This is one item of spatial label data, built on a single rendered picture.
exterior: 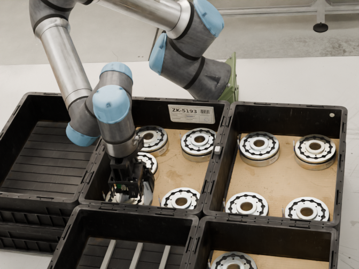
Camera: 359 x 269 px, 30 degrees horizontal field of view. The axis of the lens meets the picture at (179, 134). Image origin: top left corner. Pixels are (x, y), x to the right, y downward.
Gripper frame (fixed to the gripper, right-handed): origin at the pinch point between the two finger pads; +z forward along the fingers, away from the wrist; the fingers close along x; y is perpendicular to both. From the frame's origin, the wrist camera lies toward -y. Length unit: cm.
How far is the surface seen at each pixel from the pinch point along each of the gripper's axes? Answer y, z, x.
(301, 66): -74, 15, 38
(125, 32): -203, 85, -63
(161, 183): -7.9, 2.1, 3.8
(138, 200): 0.8, -0.7, 0.1
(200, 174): -11.2, 2.1, 13.6
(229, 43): -190, 85, -2
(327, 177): -10.9, 2.2, 45.5
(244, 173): -11.8, 2.2, 25.1
